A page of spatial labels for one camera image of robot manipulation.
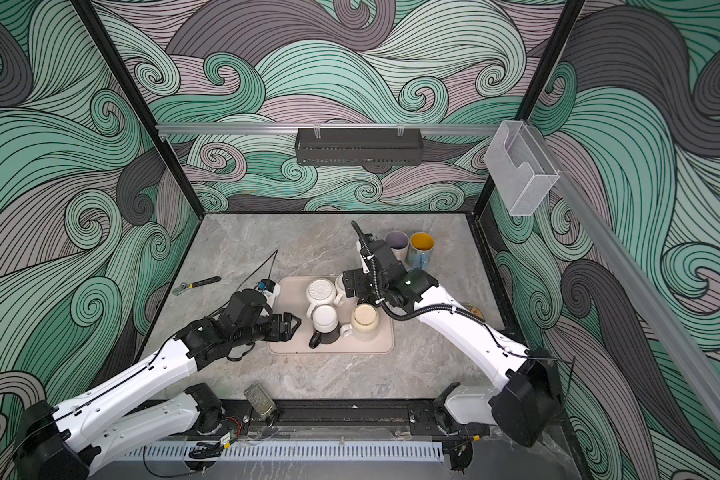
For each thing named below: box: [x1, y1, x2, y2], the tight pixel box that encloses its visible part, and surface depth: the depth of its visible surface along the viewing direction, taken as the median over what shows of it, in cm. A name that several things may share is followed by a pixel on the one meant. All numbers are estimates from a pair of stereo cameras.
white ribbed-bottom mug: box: [306, 278, 337, 319], surface depth 89 cm
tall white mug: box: [334, 272, 347, 306], surface depth 91 cm
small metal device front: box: [243, 383, 277, 417], surface depth 74 cm
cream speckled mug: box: [340, 303, 379, 338], surface depth 84 cm
